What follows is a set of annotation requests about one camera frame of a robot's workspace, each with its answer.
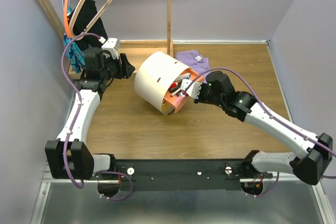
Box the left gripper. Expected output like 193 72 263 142
100 51 135 80

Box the salmon pink drawer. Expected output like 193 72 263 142
162 68 205 115

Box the white round drawer organizer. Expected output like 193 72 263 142
134 51 190 112

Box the blue white pen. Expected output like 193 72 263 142
175 73 191 81

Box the pink highlighter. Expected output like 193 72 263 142
174 95 185 106

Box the blue black highlighter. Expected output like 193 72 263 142
171 86 181 97

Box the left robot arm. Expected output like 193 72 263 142
45 48 135 180

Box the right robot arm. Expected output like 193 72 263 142
185 68 335 185

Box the purple cloth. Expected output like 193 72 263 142
175 50 210 73

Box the blue patterned garment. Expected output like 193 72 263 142
63 7 85 73

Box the black garment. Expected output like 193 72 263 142
72 0 108 50

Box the wooden clothes hanger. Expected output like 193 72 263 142
68 0 129 41

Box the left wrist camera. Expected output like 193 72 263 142
102 38 121 59

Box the wooden rack frame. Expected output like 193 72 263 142
38 0 173 69

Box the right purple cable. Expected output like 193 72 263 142
183 67 336 198

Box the purple cable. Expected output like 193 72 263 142
183 67 336 198
60 33 134 201

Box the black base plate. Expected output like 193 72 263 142
86 158 274 192

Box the aluminium rail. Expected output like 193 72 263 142
41 158 323 183

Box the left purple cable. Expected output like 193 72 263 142
60 33 134 201

